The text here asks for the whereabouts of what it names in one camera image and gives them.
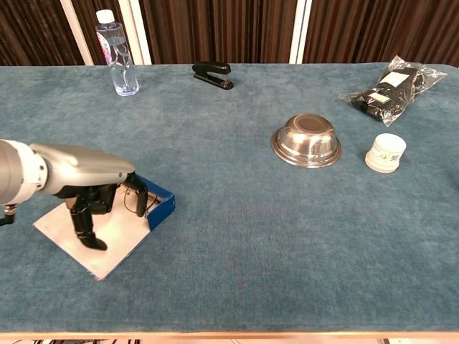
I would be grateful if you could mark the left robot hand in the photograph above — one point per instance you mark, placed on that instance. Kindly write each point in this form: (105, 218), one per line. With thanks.
(82, 166)

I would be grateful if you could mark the eyeglasses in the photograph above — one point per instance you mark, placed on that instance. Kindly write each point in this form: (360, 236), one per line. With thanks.
(126, 200)

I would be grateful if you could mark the blue glasses case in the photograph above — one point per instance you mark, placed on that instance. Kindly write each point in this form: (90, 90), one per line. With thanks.
(118, 236)

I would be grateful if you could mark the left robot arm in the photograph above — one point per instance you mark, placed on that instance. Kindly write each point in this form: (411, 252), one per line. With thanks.
(16, 172)

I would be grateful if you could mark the clear plastic water bottle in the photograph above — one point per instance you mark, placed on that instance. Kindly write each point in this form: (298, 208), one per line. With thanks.
(120, 61)

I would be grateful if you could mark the white narrow pillar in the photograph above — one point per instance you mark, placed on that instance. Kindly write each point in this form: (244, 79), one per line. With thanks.
(77, 32)

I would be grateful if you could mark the white wide pillar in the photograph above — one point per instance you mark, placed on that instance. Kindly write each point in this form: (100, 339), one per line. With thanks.
(136, 32)

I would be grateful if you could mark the black stapler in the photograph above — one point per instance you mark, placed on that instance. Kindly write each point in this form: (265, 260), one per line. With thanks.
(211, 71)

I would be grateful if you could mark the teal table cloth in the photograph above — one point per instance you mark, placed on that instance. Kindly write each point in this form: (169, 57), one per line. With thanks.
(251, 233)

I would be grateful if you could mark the dark brown curtain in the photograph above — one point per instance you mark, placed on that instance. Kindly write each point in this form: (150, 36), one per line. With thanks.
(215, 28)

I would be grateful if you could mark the upturned stainless steel bowl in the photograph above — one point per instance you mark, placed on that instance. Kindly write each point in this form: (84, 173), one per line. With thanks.
(306, 143)

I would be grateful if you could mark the white pillar with grey edge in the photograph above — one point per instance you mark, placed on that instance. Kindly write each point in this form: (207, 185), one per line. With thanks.
(300, 32)

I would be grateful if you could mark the small white jar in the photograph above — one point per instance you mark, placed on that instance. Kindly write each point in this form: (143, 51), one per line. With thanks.
(385, 154)

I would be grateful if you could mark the plastic bag of black socks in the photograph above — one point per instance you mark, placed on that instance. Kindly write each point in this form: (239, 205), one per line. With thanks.
(391, 93)

